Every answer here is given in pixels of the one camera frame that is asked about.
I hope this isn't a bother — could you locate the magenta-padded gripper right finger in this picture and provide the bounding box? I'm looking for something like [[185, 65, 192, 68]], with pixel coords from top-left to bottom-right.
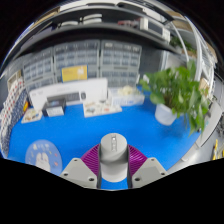
[[126, 144, 169, 190]]

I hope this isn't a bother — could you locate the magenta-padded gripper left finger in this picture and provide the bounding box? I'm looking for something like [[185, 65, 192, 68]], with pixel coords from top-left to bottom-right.
[[59, 143, 102, 190]]

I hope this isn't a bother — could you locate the white computer mouse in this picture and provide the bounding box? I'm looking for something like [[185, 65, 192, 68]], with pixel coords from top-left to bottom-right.
[[99, 132, 129, 183]]

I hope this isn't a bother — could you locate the large blue desk mat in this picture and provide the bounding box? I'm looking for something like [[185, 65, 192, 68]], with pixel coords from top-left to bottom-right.
[[6, 88, 202, 191]]

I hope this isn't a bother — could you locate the colourful printed leaflet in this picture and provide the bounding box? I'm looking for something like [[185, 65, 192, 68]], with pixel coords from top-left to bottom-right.
[[82, 99, 123, 118], [20, 108, 44, 124]]

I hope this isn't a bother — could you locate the small black box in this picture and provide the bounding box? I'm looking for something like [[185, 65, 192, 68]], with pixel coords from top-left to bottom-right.
[[42, 97, 67, 118]]

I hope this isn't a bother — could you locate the blue and white tissue box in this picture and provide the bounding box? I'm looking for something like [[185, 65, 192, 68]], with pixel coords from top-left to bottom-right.
[[109, 85, 146, 107]]

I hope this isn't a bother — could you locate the navy polka-dot cloth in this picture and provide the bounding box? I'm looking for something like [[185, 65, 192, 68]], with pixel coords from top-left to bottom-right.
[[0, 89, 29, 158]]

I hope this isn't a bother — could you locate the long white keyboard box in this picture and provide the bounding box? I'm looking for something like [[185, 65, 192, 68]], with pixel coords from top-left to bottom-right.
[[29, 78, 109, 111]]

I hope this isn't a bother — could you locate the green potted plant white pot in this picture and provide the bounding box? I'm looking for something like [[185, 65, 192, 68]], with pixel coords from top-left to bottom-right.
[[139, 59, 211, 136]]

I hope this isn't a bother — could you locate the white checked cloth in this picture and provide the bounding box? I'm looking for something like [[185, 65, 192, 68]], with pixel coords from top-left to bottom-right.
[[0, 78, 26, 134]]

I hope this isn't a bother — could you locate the yellow box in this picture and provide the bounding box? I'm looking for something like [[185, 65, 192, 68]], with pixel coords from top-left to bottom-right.
[[61, 64, 88, 83]]

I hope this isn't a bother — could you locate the light wooden crate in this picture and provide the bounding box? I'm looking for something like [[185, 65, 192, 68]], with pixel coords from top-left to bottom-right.
[[7, 70, 22, 90]]

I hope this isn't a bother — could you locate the white metal shelf unit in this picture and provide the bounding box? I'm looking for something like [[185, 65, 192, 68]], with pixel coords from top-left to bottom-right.
[[168, 13, 224, 108]]

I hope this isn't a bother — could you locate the black wall shelf unit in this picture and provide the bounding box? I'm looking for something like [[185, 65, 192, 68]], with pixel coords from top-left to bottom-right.
[[13, 0, 184, 58]]

